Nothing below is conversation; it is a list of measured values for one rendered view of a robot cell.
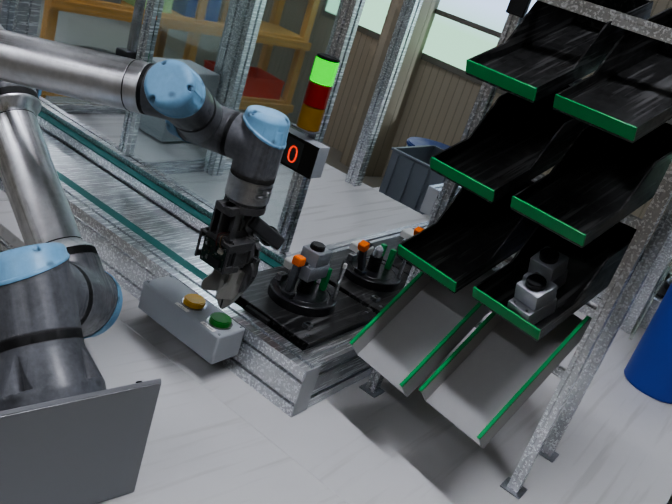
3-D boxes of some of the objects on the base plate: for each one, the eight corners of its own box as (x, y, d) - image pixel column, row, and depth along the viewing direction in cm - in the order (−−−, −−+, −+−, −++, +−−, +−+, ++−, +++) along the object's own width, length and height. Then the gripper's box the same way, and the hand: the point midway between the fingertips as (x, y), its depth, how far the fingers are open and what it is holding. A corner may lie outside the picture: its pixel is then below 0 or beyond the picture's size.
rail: (291, 417, 129) (308, 367, 125) (15, 205, 171) (21, 162, 167) (310, 407, 134) (327, 359, 129) (37, 203, 175) (43, 161, 171)
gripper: (205, 191, 118) (177, 302, 126) (244, 215, 114) (212, 328, 122) (241, 187, 125) (213, 292, 133) (279, 209, 121) (247, 317, 129)
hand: (226, 300), depth 129 cm, fingers closed
